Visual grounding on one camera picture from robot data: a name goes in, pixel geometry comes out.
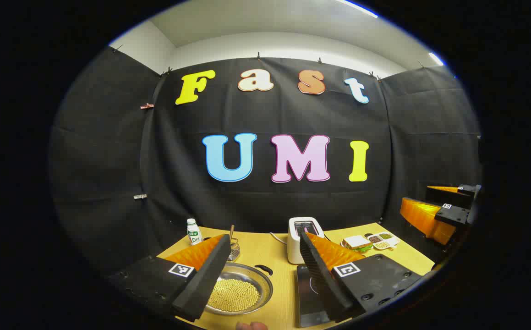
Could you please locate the white toaster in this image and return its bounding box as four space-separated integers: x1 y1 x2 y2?
287 217 325 265

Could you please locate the black induction cooktop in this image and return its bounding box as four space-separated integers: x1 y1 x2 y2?
296 264 332 328

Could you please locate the white bottle with green label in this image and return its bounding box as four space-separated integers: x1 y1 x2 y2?
186 218 202 246

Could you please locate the row of black cloth clips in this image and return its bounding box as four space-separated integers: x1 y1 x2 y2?
112 44 426 83

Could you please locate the pile of yellow soybeans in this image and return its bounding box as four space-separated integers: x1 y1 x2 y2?
207 279 260 313

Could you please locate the wire utensil basket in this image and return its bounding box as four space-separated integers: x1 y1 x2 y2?
226 238 241 262

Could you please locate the white divided dish with beans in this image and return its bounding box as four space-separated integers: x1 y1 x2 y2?
367 232 400 251

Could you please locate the steel pot with black handles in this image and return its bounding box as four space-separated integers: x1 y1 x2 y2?
203 262 275 316

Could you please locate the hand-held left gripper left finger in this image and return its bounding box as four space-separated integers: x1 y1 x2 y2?
108 234 232 323

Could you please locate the black backdrop cloth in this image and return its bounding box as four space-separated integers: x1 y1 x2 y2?
49 46 482 275

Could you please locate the toy sandwich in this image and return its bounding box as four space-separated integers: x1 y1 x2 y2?
341 235 373 253

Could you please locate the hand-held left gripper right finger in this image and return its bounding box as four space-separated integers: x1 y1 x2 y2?
299 227 423 324

